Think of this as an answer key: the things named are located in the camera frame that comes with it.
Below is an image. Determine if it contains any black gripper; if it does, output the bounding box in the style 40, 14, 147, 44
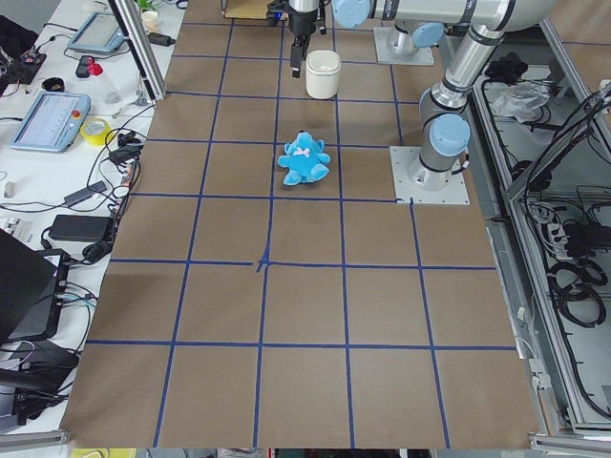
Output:
288, 9, 318, 78

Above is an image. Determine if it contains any cream white trash can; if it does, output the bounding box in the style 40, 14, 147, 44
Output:
305, 50, 341, 99

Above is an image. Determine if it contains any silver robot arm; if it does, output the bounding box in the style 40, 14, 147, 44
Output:
331, 1, 556, 192
387, 20, 444, 55

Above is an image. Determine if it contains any blue teddy bear plush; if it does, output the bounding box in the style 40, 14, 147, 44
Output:
278, 131, 330, 186

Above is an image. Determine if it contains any yellow tape roll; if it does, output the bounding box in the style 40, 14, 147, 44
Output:
79, 117, 111, 146

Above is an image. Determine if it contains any blue teach pendant tablet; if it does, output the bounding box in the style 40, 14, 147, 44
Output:
10, 92, 91, 153

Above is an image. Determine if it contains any black power adapter brick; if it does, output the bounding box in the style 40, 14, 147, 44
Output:
49, 215, 113, 242

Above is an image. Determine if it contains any black laptop computer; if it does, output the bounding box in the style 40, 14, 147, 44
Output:
1, 232, 69, 344

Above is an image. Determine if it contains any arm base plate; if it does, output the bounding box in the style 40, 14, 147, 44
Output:
390, 146, 470, 205
373, 27, 438, 66

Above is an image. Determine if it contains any aluminium frame post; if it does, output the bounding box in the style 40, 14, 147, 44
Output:
108, 0, 166, 101

